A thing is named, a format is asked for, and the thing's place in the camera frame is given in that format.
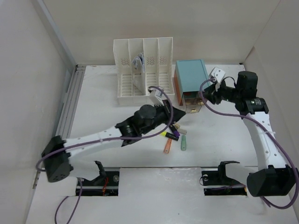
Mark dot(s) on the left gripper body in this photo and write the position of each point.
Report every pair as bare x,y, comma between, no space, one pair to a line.
163,114

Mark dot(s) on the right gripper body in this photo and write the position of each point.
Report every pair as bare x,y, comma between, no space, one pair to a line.
224,93

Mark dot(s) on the white eraser stick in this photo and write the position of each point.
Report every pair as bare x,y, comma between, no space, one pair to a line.
182,131

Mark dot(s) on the purple capped black highlighter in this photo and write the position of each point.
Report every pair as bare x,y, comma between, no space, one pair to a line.
174,131

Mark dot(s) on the yellow capped black highlighter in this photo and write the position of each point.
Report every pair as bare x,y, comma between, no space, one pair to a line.
169,135

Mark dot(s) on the white Canon manual booklet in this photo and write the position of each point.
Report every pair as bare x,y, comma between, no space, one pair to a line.
139,65

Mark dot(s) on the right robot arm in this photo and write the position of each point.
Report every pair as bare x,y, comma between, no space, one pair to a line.
276,174

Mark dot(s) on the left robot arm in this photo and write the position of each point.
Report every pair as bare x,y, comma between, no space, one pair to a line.
61,156

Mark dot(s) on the teal drawer box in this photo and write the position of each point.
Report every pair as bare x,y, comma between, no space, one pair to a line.
188,76

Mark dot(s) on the green highlighter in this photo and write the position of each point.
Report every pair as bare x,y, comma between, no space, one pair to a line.
183,143

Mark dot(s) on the orange highlighter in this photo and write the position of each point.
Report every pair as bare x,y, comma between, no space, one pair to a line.
167,146

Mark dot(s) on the white file organizer rack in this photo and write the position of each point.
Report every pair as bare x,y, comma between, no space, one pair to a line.
158,68

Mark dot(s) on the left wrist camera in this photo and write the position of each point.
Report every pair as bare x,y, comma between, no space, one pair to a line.
155,96

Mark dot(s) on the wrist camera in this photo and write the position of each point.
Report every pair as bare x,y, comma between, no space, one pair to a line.
155,96
217,75

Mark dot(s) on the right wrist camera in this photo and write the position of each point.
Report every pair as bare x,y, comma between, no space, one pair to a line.
217,75

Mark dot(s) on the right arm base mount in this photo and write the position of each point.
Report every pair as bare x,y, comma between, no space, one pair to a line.
216,182

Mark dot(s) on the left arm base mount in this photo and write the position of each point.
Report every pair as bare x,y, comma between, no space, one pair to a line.
106,183

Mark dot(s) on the aluminium rail frame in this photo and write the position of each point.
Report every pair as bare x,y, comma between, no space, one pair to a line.
69,101

